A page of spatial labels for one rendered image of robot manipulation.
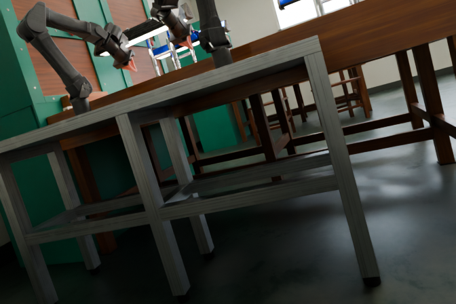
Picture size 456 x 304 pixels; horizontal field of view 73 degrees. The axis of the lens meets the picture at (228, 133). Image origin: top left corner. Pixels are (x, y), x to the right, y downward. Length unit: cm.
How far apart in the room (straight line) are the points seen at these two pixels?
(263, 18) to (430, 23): 570
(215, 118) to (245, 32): 279
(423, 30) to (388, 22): 10
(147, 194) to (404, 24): 95
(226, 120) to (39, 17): 335
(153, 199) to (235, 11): 610
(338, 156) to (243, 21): 609
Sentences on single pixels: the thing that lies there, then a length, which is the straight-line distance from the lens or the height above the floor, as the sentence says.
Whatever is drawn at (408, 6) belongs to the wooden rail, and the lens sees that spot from 116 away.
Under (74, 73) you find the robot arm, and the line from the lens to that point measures 134.
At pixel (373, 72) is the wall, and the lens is 661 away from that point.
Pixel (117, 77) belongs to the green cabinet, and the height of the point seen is 97.
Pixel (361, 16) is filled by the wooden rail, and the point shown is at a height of 72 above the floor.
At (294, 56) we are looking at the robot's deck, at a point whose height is 64.
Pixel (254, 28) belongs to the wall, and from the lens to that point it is 673.
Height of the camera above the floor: 57
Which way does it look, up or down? 5 degrees down
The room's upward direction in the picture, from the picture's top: 16 degrees counter-clockwise
